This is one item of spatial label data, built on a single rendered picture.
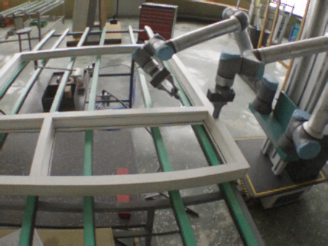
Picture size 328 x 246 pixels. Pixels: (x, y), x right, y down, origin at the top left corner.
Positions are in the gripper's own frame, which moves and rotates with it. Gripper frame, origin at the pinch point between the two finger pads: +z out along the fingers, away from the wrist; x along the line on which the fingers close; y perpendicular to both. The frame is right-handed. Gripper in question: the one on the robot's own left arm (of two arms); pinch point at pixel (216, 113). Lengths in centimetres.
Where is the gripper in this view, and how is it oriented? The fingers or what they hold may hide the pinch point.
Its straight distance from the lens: 119.3
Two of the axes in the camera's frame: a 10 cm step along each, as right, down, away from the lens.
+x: -9.6, 0.4, -2.8
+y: -2.5, -5.8, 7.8
